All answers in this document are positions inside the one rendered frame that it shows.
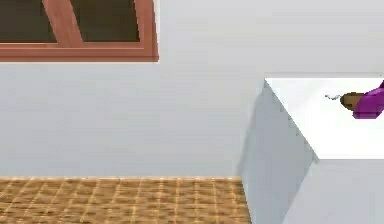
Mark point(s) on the brown framed window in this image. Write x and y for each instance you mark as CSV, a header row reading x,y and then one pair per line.
x,y
71,25

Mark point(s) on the white cabinet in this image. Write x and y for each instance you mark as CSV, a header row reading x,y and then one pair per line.
x,y
333,166

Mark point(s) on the purple and brown object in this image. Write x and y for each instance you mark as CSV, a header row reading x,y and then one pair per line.
x,y
368,101

